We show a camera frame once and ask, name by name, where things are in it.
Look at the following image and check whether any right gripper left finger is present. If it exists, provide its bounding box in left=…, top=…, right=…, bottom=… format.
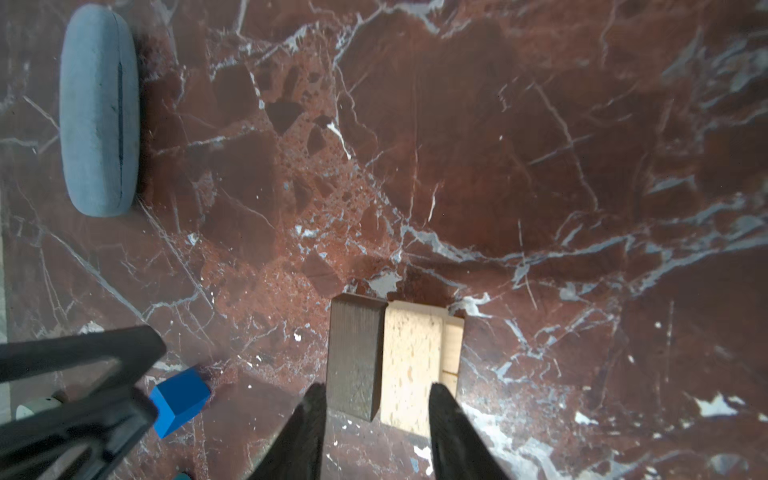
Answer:
left=249, top=383, right=327, bottom=480

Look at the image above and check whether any dark brown wood block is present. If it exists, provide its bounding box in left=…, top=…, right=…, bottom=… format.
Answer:
left=326, top=293, right=387, bottom=422

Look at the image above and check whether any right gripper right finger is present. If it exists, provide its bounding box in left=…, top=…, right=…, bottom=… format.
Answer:
left=428, top=383, right=508, bottom=480

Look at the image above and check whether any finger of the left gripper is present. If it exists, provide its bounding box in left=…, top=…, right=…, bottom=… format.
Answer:
left=1, top=325, right=167, bottom=390
left=1, top=387, right=158, bottom=479

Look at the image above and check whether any light wood block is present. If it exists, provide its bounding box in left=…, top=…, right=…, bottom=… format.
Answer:
left=380, top=301, right=445, bottom=437
left=440, top=316, right=465, bottom=396

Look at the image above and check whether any blue cube left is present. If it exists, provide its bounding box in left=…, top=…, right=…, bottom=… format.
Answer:
left=149, top=368, right=211, bottom=439

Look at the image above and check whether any grey-blue glasses case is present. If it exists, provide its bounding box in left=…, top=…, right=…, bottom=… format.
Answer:
left=59, top=4, right=140, bottom=218

